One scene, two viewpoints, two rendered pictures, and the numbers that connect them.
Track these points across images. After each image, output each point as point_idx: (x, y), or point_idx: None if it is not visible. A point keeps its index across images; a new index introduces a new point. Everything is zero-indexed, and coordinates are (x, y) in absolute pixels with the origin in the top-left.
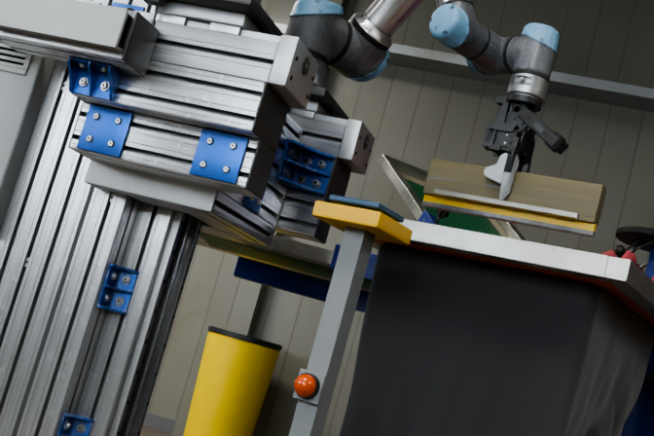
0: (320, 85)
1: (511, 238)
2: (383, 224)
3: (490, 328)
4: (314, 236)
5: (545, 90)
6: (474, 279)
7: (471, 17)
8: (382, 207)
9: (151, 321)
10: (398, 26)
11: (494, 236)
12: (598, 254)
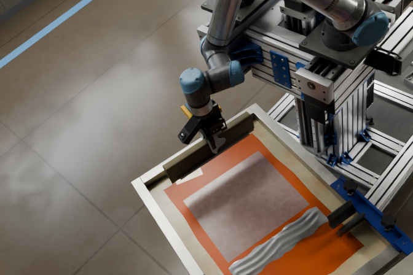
0: (324, 38)
1: (177, 152)
2: (183, 112)
3: None
4: (306, 115)
5: (190, 109)
6: None
7: (203, 48)
8: (185, 107)
9: (295, 104)
10: (332, 18)
11: (184, 148)
12: (143, 174)
